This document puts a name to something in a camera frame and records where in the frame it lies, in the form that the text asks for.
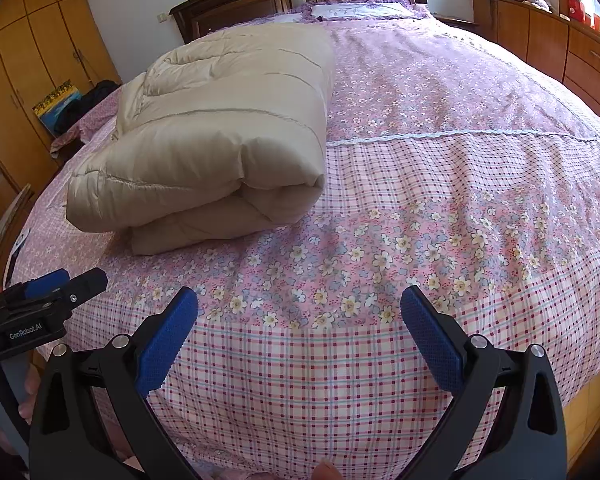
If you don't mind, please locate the person's left hand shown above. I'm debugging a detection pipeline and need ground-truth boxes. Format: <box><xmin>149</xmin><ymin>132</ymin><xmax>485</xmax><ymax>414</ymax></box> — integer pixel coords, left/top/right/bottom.
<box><xmin>0</xmin><ymin>362</ymin><xmax>42</xmax><ymax>456</ymax></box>

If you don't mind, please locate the dark wooden nightstand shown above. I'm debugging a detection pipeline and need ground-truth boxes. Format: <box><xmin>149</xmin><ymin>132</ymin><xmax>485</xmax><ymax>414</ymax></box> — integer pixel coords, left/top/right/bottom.
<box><xmin>432</xmin><ymin>14</ymin><xmax>481</xmax><ymax>34</ymax></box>

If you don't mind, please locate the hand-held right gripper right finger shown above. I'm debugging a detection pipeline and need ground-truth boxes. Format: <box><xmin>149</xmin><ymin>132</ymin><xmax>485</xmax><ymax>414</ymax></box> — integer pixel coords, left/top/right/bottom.
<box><xmin>400</xmin><ymin>285</ymin><xmax>567</xmax><ymax>480</ymax></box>

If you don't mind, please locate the wooden wardrobe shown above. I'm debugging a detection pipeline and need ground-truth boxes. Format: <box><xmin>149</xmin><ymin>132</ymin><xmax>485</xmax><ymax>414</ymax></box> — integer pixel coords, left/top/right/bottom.
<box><xmin>0</xmin><ymin>0</ymin><xmax>122</xmax><ymax>203</ymax></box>

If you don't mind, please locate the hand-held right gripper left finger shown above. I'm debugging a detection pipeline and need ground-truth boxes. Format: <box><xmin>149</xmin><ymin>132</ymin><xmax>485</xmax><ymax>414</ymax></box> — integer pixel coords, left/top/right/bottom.
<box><xmin>28</xmin><ymin>286</ymin><xmax>199</xmax><ymax>480</ymax></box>

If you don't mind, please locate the wooden bed frame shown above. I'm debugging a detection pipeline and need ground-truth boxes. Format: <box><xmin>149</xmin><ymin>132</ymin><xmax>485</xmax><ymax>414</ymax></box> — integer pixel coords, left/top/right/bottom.
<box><xmin>562</xmin><ymin>350</ymin><xmax>600</xmax><ymax>463</ymax></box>

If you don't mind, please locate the pink floral cloth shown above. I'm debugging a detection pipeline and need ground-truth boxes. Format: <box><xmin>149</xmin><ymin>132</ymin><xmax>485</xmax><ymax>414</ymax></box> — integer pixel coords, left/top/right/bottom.
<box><xmin>50</xmin><ymin>87</ymin><xmax>124</xmax><ymax>157</ymax></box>

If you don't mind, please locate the pink floral bedspread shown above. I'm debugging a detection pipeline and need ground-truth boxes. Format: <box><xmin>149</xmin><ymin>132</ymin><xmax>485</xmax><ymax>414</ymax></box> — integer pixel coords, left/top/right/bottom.
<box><xmin>5</xmin><ymin>2</ymin><xmax>600</xmax><ymax>480</ymax></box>

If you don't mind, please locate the beige quilted duvet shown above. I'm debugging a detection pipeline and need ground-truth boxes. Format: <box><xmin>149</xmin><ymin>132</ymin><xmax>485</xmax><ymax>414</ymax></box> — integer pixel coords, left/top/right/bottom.
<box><xmin>66</xmin><ymin>22</ymin><xmax>337</xmax><ymax>256</ymax></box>

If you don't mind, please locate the black bag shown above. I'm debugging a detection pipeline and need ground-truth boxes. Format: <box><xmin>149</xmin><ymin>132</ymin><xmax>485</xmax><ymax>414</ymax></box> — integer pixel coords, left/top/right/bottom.
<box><xmin>55</xmin><ymin>80</ymin><xmax>122</xmax><ymax>133</ymax></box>

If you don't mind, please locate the wooden drawer cabinet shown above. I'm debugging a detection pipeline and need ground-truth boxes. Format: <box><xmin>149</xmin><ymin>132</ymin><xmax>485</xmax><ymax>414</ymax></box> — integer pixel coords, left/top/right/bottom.
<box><xmin>472</xmin><ymin>0</ymin><xmax>600</xmax><ymax>137</ymax></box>

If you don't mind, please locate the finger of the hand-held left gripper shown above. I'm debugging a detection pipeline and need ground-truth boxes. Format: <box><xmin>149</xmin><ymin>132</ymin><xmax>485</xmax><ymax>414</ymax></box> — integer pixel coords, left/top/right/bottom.
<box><xmin>0</xmin><ymin>268</ymin><xmax>72</xmax><ymax>306</ymax></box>
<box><xmin>35</xmin><ymin>267</ymin><xmax>109</xmax><ymax>312</ymax></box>

